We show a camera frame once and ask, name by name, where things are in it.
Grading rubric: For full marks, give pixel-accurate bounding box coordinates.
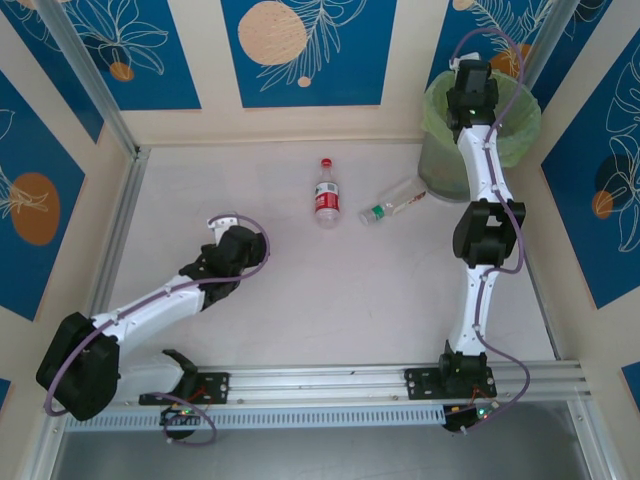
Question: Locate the green plastic bin bag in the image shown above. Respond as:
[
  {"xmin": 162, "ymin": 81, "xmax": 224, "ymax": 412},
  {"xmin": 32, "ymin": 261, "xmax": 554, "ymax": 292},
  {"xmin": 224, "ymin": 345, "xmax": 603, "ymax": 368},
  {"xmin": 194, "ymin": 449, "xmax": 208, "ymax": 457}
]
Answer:
[{"xmin": 422, "ymin": 69, "xmax": 542, "ymax": 169}]

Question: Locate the grey waste bin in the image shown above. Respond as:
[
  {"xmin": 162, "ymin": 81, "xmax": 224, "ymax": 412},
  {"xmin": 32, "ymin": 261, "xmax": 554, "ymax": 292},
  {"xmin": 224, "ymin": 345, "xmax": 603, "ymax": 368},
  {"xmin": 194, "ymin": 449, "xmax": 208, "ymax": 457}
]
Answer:
[{"xmin": 417, "ymin": 69, "xmax": 542, "ymax": 204}]

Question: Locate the clear bottle with red label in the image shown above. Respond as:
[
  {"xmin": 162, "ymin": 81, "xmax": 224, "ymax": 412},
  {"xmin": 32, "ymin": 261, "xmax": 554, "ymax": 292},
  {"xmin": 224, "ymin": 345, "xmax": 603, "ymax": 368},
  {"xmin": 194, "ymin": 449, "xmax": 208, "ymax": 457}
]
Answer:
[{"xmin": 313, "ymin": 157, "xmax": 342, "ymax": 230}]

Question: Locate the clear bottle with green label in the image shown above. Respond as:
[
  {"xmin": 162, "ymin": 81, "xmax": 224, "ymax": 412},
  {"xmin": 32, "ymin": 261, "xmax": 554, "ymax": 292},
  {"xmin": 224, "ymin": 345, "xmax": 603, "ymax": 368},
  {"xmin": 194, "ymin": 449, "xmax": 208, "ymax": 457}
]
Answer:
[{"xmin": 359, "ymin": 178, "xmax": 429, "ymax": 226}]

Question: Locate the black controller board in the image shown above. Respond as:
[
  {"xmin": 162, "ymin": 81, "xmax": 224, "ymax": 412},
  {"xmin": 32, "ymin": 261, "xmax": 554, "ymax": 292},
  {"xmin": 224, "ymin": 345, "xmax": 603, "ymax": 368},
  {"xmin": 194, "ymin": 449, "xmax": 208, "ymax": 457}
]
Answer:
[
  {"xmin": 159, "ymin": 404, "xmax": 202, "ymax": 442},
  {"xmin": 442, "ymin": 402, "xmax": 501, "ymax": 436}
]

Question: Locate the purple cable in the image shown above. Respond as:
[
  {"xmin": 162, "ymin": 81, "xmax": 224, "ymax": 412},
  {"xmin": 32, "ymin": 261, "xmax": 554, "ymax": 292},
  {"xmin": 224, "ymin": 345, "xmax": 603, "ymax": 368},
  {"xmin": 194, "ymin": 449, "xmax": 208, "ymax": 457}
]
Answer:
[
  {"xmin": 43, "ymin": 213, "xmax": 272, "ymax": 446},
  {"xmin": 451, "ymin": 27, "xmax": 531, "ymax": 436}
]

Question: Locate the blue floral wall panel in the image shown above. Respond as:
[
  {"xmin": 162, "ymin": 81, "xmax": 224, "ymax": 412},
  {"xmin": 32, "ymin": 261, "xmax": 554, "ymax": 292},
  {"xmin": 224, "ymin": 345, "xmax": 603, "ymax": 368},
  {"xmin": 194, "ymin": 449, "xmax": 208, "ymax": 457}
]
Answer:
[
  {"xmin": 0, "ymin": 69, "xmax": 87, "ymax": 322},
  {"xmin": 427, "ymin": 0, "xmax": 551, "ymax": 94},
  {"xmin": 541, "ymin": 44, "xmax": 640, "ymax": 311},
  {"xmin": 221, "ymin": 0, "xmax": 399, "ymax": 109},
  {"xmin": 49, "ymin": 0, "xmax": 202, "ymax": 112}
]

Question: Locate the aluminium frame post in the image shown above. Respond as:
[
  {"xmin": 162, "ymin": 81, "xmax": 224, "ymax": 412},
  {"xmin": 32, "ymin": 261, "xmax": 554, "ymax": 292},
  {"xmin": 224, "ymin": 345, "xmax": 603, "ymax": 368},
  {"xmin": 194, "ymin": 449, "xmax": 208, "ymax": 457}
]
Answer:
[
  {"xmin": 37, "ymin": 0, "xmax": 149, "ymax": 159},
  {"xmin": 519, "ymin": 0, "xmax": 591, "ymax": 96}
]

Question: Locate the aluminium side rail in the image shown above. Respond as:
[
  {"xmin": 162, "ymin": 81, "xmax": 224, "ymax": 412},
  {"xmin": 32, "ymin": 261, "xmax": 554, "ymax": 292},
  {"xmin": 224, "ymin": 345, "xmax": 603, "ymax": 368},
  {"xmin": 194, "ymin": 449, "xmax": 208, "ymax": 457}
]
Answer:
[
  {"xmin": 87, "ymin": 147, "xmax": 151, "ymax": 321},
  {"xmin": 519, "ymin": 239, "xmax": 574, "ymax": 361}
]

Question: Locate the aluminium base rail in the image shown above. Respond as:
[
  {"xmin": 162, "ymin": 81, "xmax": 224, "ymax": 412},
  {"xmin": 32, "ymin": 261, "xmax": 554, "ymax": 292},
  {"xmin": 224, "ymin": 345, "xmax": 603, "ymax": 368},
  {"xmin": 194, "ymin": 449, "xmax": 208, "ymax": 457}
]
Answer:
[{"xmin": 199, "ymin": 359, "xmax": 586, "ymax": 401}]

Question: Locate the grey slotted cable duct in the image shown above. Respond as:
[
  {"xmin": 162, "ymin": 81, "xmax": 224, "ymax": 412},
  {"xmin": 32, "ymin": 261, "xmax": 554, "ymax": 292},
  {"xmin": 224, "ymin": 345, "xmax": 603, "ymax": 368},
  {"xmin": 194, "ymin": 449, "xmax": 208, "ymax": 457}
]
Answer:
[{"xmin": 64, "ymin": 403, "xmax": 446, "ymax": 432}]

